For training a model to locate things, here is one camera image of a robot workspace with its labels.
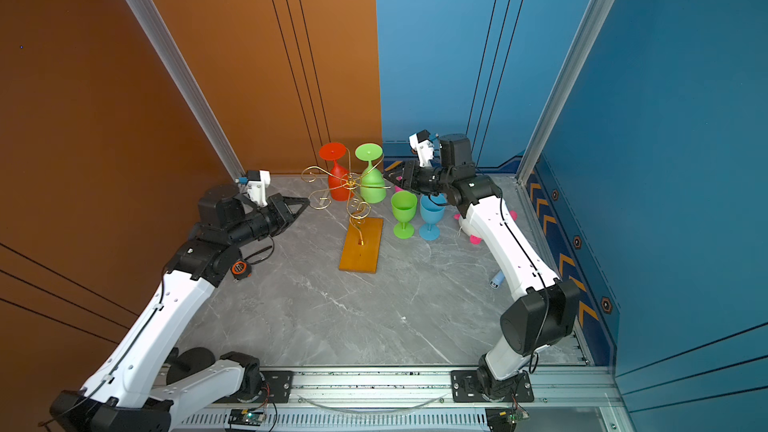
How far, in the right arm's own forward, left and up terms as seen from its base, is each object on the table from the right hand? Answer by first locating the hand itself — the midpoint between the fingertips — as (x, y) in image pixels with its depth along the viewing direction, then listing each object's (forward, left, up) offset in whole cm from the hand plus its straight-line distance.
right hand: (385, 177), depth 72 cm
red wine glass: (+9, +14, -9) cm, 19 cm away
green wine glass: (+8, -5, -21) cm, 23 cm away
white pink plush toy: (+5, -25, -28) cm, 38 cm away
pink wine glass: (+3, -3, -7) cm, 8 cm away
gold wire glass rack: (+2, +9, -14) cm, 17 cm away
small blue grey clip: (-11, -33, -33) cm, 48 cm away
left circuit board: (-45, +34, -36) cm, 67 cm away
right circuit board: (-45, -27, -36) cm, 64 cm away
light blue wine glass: (+5, -13, -18) cm, 23 cm away
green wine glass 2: (+7, +4, -8) cm, 12 cm away
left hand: (-7, +17, 0) cm, 18 cm away
